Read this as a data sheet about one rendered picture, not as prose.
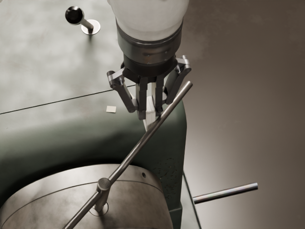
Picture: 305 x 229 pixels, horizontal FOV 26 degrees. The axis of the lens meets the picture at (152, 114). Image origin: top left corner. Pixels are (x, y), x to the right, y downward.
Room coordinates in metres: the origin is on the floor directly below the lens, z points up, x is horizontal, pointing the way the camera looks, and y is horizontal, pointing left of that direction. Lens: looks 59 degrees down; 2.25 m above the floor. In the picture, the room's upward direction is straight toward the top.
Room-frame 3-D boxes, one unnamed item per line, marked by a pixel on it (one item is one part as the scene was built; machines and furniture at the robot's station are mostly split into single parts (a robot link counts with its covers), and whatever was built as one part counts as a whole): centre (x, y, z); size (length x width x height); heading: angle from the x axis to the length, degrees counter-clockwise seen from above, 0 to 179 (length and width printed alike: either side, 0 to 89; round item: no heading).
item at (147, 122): (0.56, 0.01, 1.30); 0.03 x 0.01 x 0.07; 14
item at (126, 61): (0.56, 0.00, 1.46); 0.08 x 0.07 x 0.09; 104
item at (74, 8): (0.71, 0.13, 1.38); 0.04 x 0.03 x 0.05; 14
